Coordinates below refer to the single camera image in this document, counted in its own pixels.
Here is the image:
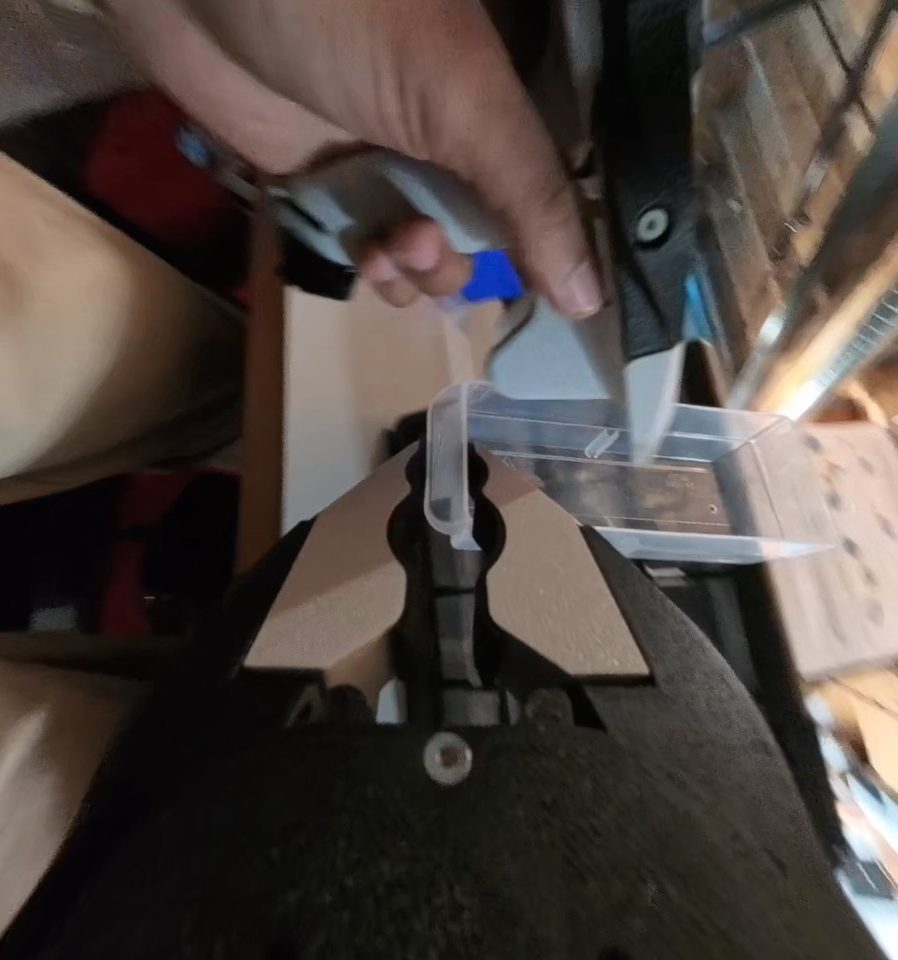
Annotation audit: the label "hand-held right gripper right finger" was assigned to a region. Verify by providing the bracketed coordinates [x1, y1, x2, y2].
[466, 441, 652, 682]

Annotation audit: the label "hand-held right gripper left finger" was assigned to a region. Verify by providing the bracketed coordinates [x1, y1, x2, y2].
[243, 441, 429, 710]

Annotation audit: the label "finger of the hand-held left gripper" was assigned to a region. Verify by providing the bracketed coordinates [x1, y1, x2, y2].
[620, 341, 687, 464]
[486, 296, 624, 404]

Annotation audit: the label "clear plastic drawer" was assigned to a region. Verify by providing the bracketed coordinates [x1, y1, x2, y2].
[425, 378, 840, 565]

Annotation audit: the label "person's left hand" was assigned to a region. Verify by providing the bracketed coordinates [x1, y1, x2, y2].
[130, 0, 607, 320]

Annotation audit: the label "person's beige trousers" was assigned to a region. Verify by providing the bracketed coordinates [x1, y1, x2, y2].
[0, 135, 247, 960]

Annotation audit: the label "silver rectangular ventilation duct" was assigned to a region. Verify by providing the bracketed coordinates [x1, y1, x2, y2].
[734, 75, 898, 421]

